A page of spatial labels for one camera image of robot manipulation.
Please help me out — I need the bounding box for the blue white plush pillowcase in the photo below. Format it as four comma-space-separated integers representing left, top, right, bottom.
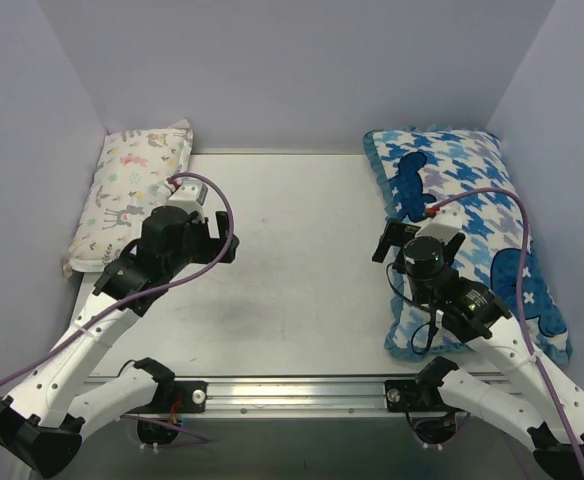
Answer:
363, 127, 572, 365

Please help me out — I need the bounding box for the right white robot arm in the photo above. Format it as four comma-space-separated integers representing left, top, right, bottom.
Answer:
372, 219, 584, 479

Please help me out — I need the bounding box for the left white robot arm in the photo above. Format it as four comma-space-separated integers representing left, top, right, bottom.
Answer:
0, 206, 239, 479

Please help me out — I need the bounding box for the animal print white pillow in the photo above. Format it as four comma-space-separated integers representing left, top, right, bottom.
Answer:
62, 119, 193, 278

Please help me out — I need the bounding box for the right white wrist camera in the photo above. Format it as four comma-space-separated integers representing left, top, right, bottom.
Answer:
415, 204, 465, 244

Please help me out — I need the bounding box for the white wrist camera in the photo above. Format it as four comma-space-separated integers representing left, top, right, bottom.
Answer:
167, 179, 208, 211
415, 204, 465, 244

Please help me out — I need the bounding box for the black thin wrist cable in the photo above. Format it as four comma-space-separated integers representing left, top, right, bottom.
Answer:
385, 262, 446, 355

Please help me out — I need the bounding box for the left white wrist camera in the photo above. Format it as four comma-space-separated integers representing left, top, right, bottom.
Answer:
167, 179, 208, 211

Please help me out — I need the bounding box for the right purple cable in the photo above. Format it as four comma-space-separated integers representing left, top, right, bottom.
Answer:
424, 187, 584, 480

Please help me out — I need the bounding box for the purple cable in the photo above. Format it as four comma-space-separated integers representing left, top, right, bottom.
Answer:
0, 172, 234, 441
424, 187, 584, 480

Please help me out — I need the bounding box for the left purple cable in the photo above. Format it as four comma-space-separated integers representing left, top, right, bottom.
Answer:
0, 172, 234, 441

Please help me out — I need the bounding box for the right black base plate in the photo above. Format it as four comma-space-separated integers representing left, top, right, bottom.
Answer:
384, 379, 438, 413

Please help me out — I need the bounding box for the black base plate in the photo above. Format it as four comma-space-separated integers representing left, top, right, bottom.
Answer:
384, 379, 438, 413
151, 380, 208, 414

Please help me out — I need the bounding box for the aluminium mounting rail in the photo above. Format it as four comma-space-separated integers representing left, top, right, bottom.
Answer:
84, 377, 518, 416

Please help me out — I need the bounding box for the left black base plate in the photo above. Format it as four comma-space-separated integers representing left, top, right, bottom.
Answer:
151, 380, 208, 414

